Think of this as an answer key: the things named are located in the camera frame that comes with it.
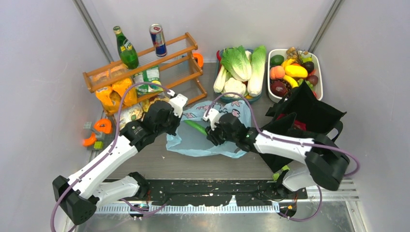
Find light blue plastic bag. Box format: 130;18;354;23
166;100;251;159

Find green lettuce leaf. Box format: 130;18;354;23
220;45;251;82

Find black tote bag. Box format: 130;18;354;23
256;80;348;174

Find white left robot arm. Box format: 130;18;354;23
52;94;188;225

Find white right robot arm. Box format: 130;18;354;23
203;109;350;199

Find barbecue chips bag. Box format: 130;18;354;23
141;93;169;112

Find white brown snack bag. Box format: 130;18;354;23
115;103;144;130

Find white cauliflower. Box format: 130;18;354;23
222;77;247;97

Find green white snack bag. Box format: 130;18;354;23
133;65;163;95

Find napa cabbage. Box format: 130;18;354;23
247;45;266;97

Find orange snack bag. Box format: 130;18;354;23
95;77;137;113

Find orange toy arch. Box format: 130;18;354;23
93;118;113;134

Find wooden shelf rack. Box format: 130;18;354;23
83;32;208;105

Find peach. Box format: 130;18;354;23
269;66;285;80

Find green glass bottle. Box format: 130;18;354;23
113;26;139;70

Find yellow banana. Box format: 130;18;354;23
283;75;299;88

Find green avocado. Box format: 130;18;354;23
269;55;285;67

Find green grapes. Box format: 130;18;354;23
297;78;314;90

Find yellow mango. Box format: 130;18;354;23
284;65;308;78

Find blue red drink can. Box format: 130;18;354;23
149;24;167;57

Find white fruit basket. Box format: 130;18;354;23
266;47;323;102

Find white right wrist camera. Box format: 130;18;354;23
203;108;222;131

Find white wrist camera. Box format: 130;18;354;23
203;108;222;131
169;94;188;118

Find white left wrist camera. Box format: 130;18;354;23
169;94;188;118

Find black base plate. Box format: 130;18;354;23
129;179;308;206

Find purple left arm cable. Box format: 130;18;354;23
50;82;177;232

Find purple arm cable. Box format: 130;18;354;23
50;82;177;232
205;92;361;223

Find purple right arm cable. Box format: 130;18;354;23
205;92;361;223

